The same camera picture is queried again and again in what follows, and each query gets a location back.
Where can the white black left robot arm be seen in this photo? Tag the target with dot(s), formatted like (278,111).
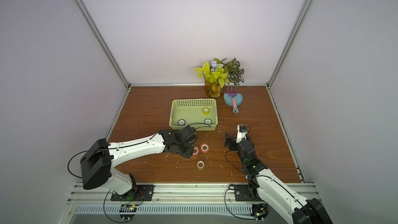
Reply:
(98,164)

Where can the amber vase with artificial plants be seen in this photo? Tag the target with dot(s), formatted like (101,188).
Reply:
(218,73)

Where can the circuit board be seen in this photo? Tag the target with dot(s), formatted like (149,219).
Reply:
(127,212)
(260,211)

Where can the aluminium front rail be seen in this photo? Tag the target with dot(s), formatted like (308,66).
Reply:
(192,193)

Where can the right circuit board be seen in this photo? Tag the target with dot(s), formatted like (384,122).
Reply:
(260,211)

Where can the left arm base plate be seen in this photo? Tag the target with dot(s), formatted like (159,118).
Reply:
(141,192)

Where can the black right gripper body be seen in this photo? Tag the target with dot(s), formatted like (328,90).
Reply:
(234,143)

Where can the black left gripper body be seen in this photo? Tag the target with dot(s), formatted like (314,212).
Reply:
(185,150)

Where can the yellow tape roll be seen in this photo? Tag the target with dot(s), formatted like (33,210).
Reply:
(205,111)

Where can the purple pink toy rake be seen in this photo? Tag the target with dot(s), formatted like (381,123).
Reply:
(232,92)

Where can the left circuit board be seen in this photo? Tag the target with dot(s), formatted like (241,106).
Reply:
(127,212)

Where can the light green perforated storage basket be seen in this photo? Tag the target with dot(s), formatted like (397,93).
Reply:
(191,111)

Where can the pink tape roll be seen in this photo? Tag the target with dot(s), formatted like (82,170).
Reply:
(196,151)

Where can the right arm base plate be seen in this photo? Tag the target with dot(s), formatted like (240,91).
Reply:
(243,193)

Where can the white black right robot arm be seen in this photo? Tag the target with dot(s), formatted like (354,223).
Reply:
(265,185)

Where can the clear tape roll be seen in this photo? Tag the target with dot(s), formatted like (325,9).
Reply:
(200,165)

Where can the blue tape roll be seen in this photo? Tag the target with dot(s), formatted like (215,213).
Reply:
(207,121)

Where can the red tape roll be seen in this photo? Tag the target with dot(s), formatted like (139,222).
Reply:
(204,148)

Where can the purple tape roll front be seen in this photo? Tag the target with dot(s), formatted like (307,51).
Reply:
(181,122)

